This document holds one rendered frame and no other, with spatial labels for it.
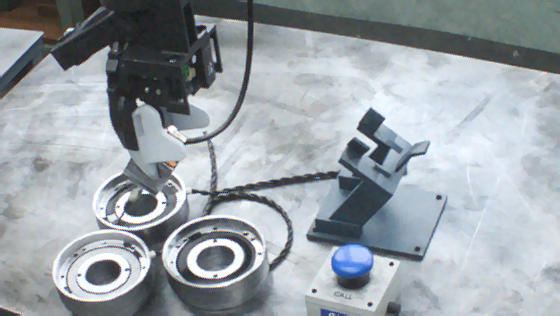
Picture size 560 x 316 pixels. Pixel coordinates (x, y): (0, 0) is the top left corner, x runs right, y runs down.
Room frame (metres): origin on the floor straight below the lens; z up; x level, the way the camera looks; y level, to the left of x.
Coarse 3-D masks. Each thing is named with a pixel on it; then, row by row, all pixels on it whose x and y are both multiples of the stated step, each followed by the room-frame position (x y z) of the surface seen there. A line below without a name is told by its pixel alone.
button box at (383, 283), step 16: (320, 272) 0.67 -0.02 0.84; (384, 272) 0.65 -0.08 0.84; (400, 272) 0.66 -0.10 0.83; (320, 288) 0.64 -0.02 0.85; (336, 288) 0.64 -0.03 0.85; (352, 288) 0.64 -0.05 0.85; (368, 288) 0.64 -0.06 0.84; (384, 288) 0.63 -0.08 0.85; (400, 288) 0.66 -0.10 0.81; (320, 304) 0.63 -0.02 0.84; (336, 304) 0.62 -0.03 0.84; (352, 304) 0.62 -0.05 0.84; (368, 304) 0.61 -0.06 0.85; (384, 304) 0.63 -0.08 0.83
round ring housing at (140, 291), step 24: (96, 240) 0.77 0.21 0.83; (120, 240) 0.76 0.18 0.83; (72, 264) 0.74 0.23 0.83; (96, 264) 0.74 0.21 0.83; (120, 264) 0.73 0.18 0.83; (144, 264) 0.72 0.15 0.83; (96, 288) 0.70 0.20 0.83; (144, 288) 0.69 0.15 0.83; (96, 312) 0.67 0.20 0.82; (120, 312) 0.67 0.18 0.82
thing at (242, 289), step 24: (216, 216) 0.77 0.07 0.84; (168, 240) 0.74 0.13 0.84; (216, 240) 0.75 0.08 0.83; (264, 240) 0.73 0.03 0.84; (168, 264) 0.72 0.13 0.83; (192, 264) 0.72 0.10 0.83; (216, 264) 0.74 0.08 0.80; (240, 264) 0.71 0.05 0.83; (264, 264) 0.70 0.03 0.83; (192, 288) 0.67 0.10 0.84; (216, 288) 0.67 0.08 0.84; (240, 288) 0.67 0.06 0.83
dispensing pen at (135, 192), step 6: (168, 132) 0.75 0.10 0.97; (174, 132) 0.75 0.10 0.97; (180, 138) 0.74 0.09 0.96; (186, 138) 0.75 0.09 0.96; (174, 168) 0.75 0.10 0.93; (132, 186) 0.78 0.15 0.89; (138, 186) 0.77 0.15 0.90; (132, 192) 0.77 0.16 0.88; (138, 192) 0.77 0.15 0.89; (132, 198) 0.78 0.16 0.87; (126, 204) 0.78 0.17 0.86; (126, 210) 0.78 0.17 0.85; (120, 216) 0.79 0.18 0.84
